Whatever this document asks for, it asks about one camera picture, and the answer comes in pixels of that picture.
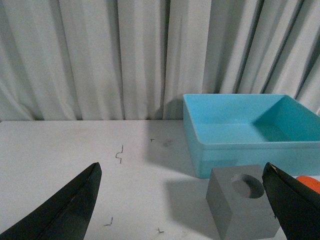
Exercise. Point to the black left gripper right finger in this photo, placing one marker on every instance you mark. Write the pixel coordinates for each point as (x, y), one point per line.
(295, 205)

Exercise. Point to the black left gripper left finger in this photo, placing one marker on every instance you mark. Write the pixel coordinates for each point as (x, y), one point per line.
(65, 215)

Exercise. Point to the orange cylinder part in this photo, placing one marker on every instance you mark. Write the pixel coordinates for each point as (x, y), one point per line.
(310, 182)

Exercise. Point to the gray cube with round hole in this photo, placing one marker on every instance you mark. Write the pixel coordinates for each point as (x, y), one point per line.
(239, 205)

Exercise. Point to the blue plastic box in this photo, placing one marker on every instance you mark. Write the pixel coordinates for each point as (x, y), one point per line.
(225, 130)

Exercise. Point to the white pleated curtain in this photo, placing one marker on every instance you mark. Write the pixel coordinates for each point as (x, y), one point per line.
(135, 59)

